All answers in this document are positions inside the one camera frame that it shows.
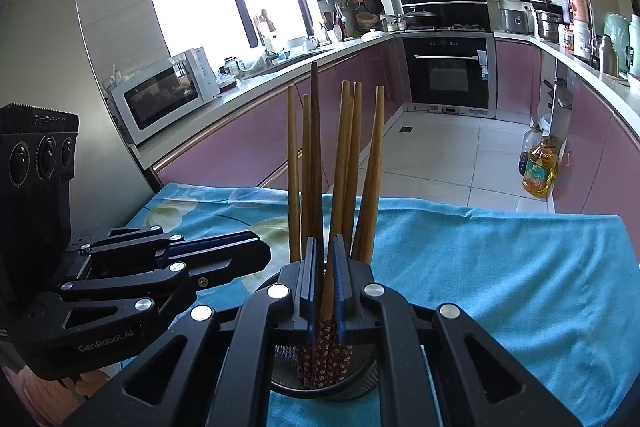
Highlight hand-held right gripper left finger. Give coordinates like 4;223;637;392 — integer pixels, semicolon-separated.
62;237;321;427

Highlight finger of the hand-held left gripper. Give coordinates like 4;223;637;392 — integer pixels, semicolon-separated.
59;236;273;309
66;223;259;276

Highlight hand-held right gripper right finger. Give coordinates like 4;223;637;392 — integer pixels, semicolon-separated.
334;233;585;427

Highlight floral-end bamboo chopstick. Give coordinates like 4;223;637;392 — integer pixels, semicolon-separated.
316;80;353;388

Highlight black mesh utensil holder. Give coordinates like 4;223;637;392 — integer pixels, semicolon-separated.
252;257;381;403

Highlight bunch of wooden chopsticks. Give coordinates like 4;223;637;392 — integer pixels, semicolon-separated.
286;62;386;390

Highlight person's left hand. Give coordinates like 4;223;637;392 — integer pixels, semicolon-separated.
0;364;121;427

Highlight purple kitchen base cabinets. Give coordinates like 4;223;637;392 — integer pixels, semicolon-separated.
150;37;640;248

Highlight blue floral tablecloth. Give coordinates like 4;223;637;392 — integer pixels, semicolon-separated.
122;183;640;427

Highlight white kitchen countertop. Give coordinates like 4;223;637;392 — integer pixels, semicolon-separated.
135;29;640;158

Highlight white microwave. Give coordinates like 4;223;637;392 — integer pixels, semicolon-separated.
109;47;222;146

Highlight yellow cooking oil bottle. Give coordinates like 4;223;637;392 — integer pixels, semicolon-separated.
522;136;559;200

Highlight clear plastic jug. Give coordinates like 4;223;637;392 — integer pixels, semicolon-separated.
517;123;543;178

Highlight built-in black oven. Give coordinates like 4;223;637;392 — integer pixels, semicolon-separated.
402;34;494;112

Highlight dark wok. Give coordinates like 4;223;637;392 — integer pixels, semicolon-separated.
402;7;438;28

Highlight black range hood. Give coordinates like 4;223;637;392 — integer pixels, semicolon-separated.
398;0;491;30

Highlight steel rice cooker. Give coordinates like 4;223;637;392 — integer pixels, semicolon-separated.
500;3;532;34

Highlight steel stock pot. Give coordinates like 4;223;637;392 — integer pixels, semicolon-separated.
534;2;568;44

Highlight pink jug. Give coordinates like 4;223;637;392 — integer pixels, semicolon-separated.
569;0;595;60

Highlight mint green container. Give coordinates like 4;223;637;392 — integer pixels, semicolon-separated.
602;12;631;72

